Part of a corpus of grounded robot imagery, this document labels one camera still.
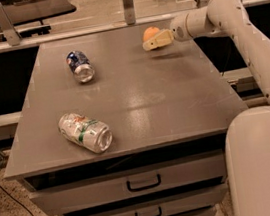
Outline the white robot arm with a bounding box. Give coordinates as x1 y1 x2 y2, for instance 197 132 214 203
143 0 270 216

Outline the grey drawer cabinet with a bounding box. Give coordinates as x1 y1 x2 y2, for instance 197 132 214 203
5 26 245 216

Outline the orange fruit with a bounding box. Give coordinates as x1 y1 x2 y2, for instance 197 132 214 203
143 26 160 42

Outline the top drawer black handle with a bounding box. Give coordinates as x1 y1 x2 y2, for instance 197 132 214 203
126 174 162 192

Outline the blue pepsi can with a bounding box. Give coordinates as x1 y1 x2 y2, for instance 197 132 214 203
66 50 95 84

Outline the middle metal bracket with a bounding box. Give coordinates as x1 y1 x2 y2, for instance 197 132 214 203
122 0 136 25

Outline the silver green soda can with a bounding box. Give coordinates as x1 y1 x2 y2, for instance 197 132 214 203
58 112 113 154

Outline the left metal bracket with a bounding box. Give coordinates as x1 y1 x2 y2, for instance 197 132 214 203
0 4 22 46

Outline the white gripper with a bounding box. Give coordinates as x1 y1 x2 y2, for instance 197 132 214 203
143 13 193 51

